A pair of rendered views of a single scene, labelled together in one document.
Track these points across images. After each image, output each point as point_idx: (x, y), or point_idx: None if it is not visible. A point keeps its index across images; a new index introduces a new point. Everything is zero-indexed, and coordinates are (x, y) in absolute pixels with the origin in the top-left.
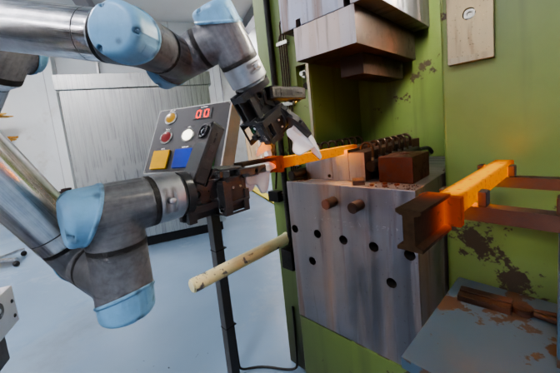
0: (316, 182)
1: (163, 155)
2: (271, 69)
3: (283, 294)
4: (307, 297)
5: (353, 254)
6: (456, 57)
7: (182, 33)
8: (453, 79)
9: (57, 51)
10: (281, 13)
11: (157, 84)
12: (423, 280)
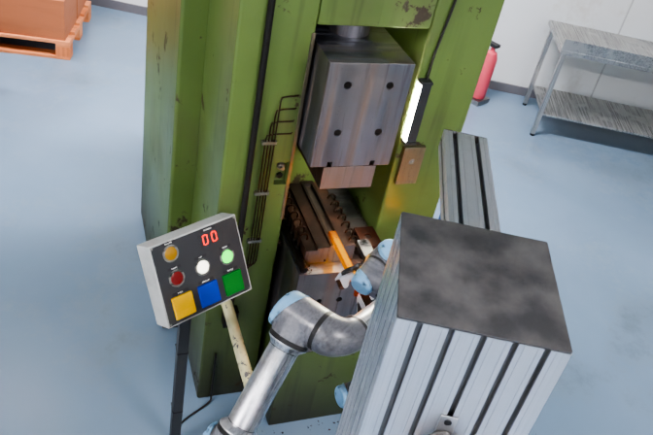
0: (326, 271)
1: (188, 299)
2: (251, 164)
3: (203, 349)
4: None
5: (344, 304)
6: (400, 181)
7: (381, 267)
8: (393, 187)
9: None
10: (315, 153)
11: (361, 293)
12: None
